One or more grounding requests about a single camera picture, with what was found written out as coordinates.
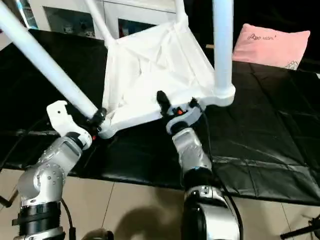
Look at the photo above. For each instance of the white cabinet with glass doors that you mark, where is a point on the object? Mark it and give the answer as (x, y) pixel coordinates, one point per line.
(75, 12)

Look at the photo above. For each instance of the white plastic table leg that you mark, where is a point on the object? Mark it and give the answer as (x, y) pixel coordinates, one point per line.
(222, 45)
(37, 57)
(100, 22)
(181, 10)

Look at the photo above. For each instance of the white flat board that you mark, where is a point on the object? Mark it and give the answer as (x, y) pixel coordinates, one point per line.
(318, 76)

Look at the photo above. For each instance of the dark left robot foot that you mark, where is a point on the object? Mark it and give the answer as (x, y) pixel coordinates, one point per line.
(97, 235)

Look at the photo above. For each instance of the black tripod stand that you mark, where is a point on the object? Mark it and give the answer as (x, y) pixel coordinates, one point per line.
(297, 231)

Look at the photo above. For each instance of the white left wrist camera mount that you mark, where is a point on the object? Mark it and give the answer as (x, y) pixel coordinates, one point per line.
(62, 117)

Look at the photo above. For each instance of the black work mat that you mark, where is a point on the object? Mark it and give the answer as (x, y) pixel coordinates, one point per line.
(250, 125)

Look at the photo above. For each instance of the pink pillow with print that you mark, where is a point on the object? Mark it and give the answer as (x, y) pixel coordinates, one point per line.
(270, 47)

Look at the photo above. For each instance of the small yellow label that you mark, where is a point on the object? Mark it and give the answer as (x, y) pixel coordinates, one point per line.
(210, 46)

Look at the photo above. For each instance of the white plastic table top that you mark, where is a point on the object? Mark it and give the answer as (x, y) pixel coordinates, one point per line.
(155, 62)

